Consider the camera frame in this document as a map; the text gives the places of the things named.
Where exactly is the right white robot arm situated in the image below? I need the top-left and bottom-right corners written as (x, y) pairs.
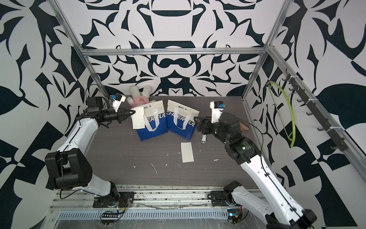
top-left (194, 113), bottom-right (317, 229)

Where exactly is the green clothes hanger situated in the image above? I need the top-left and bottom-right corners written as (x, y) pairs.
top-left (266, 81), bottom-right (296, 148)

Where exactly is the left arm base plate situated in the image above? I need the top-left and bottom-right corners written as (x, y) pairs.
top-left (92, 192), bottom-right (136, 209)

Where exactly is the white paper receipt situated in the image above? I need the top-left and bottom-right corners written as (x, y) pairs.
top-left (181, 142), bottom-right (194, 163)
top-left (131, 106), bottom-right (145, 130)

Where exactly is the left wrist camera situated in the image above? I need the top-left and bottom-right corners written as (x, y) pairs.
top-left (111, 93), bottom-right (126, 112)

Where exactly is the blue white paper bag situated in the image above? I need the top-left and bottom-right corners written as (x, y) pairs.
top-left (137, 100), bottom-right (168, 141)
top-left (166, 100), bottom-right (199, 140)

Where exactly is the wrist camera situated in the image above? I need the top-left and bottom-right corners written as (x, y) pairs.
top-left (111, 93), bottom-right (126, 112)
top-left (210, 101), bottom-right (225, 124)

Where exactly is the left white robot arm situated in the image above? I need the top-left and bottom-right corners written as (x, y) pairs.
top-left (45, 93), bottom-right (135, 206)

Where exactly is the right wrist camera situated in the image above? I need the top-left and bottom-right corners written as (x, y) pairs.
top-left (210, 101), bottom-right (225, 124)

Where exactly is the black usb hub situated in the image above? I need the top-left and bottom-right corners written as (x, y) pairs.
top-left (100, 211), bottom-right (124, 225)

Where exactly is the white plush bunny pink shirt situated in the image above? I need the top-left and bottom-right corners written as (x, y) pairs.
top-left (126, 85), bottom-right (156, 108)

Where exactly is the dark wall hook rack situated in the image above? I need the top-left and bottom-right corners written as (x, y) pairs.
top-left (283, 68), bottom-right (349, 152)

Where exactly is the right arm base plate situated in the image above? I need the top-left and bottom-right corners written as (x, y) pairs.
top-left (207, 191), bottom-right (238, 207)

